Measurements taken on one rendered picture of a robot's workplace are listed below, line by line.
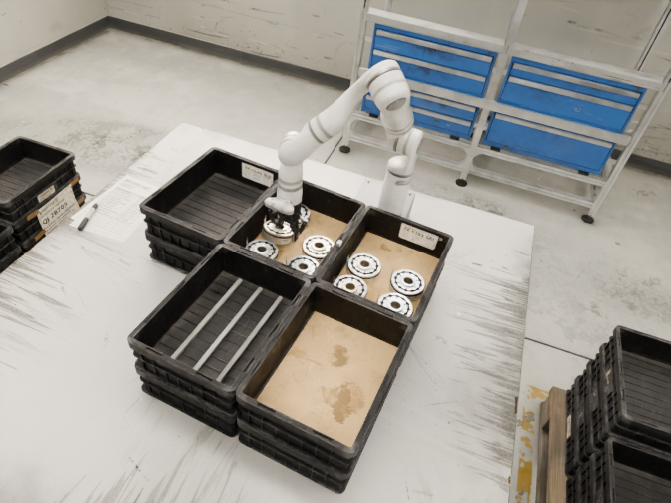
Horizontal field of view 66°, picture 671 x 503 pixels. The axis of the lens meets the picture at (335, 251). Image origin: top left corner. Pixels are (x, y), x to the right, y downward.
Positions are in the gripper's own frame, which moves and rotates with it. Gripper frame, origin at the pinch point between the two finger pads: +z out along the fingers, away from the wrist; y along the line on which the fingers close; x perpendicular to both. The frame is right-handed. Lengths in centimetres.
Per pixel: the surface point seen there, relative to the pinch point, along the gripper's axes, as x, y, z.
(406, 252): -16.3, -35.6, 4.1
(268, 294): 22.1, -6.1, 4.4
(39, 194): -1, 116, 32
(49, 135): -88, 220, 81
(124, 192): -4, 72, 15
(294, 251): 2.6, -4.0, 3.8
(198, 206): -0.1, 34.1, 3.3
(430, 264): -15.2, -44.2, 4.3
